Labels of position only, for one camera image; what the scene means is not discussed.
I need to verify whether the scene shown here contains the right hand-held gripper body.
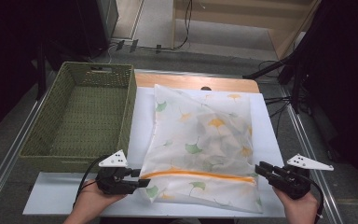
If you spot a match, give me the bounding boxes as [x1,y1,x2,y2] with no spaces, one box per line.
[277,153,336,201]

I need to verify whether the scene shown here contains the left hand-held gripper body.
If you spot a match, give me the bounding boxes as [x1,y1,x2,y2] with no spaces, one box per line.
[95,149,133,196]

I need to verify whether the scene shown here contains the green woven basket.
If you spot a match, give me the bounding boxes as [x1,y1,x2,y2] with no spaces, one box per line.
[18,61,138,175]

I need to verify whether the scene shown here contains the white leaf-print zipper bag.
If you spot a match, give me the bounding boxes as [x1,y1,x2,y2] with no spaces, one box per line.
[139,83,264,215]

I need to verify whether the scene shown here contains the person's right hand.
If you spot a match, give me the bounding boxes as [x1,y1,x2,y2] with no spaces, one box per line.
[274,188,320,224]

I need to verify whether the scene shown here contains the person's left hand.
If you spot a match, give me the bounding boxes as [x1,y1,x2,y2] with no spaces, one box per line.
[71,179,127,219]

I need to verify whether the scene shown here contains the white table mat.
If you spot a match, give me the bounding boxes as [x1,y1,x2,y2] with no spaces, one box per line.
[22,86,286,218]

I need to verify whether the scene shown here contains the black metal stand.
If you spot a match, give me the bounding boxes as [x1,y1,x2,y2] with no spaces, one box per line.
[241,46,315,116]

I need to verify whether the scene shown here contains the black plugs on floor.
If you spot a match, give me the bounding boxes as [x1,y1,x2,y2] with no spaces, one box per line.
[115,38,163,54]

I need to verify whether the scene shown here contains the dark cabinet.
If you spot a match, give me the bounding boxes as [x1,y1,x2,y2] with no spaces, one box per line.
[74,0,119,59]

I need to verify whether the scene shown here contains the wooden platform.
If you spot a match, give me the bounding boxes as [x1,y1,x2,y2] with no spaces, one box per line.
[172,0,322,61]

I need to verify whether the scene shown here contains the right hand-held gripper cable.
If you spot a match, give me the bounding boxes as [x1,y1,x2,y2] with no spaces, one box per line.
[307,177,324,224]

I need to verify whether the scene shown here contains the hand-held gripper cable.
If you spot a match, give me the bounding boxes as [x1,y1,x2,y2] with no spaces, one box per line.
[72,154,110,209]
[307,177,324,224]

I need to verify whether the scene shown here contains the left hand-held gripper cable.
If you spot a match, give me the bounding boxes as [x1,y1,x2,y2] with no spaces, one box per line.
[72,154,110,209]

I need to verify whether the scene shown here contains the metal floor rail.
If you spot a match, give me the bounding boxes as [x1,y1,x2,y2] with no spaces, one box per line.
[280,86,345,224]
[0,91,50,216]

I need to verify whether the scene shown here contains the black floor cable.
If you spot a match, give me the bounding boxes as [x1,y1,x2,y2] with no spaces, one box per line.
[136,0,194,52]

